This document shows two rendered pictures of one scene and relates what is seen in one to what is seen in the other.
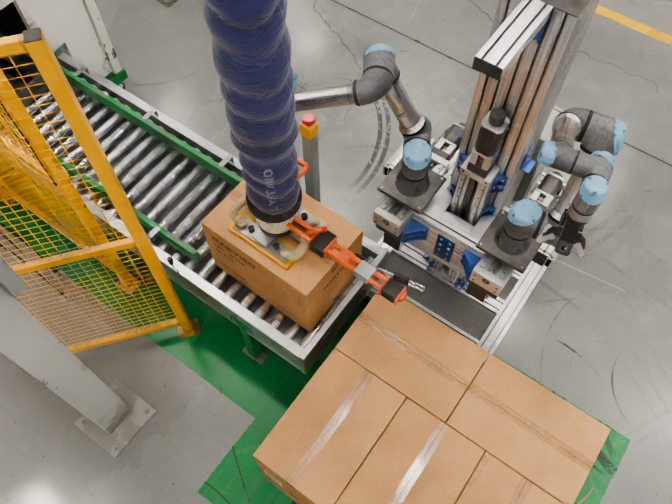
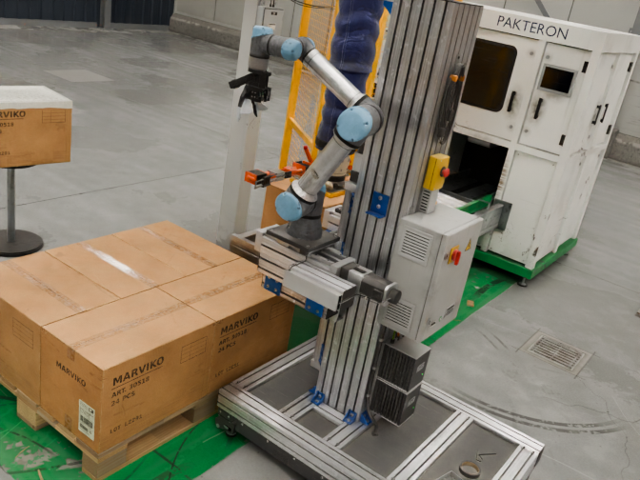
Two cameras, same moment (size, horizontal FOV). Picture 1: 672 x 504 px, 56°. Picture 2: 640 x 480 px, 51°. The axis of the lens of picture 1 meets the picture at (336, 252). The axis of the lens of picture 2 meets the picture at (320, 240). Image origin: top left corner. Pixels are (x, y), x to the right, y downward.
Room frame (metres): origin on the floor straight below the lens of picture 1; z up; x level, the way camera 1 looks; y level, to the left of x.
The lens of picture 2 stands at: (1.26, -3.33, 2.08)
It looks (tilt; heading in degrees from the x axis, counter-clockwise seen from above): 22 degrees down; 87
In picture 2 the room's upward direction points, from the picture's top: 10 degrees clockwise
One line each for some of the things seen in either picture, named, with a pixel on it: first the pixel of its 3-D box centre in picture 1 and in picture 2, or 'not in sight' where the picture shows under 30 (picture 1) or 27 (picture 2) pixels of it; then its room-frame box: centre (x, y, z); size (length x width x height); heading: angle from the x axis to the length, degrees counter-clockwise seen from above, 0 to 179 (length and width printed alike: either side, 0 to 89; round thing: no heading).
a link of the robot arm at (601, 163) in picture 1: (593, 168); (287, 48); (1.15, -0.78, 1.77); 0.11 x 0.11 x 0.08; 64
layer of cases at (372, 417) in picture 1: (427, 451); (139, 314); (0.61, -0.42, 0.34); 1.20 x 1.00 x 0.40; 54
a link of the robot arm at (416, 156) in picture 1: (416, 158); not in sight; (1.63, -0.33, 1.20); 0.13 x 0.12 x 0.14; 174
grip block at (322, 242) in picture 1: (322, 242); (303, 169); (1.29, 0.05, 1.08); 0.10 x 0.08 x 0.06; 142
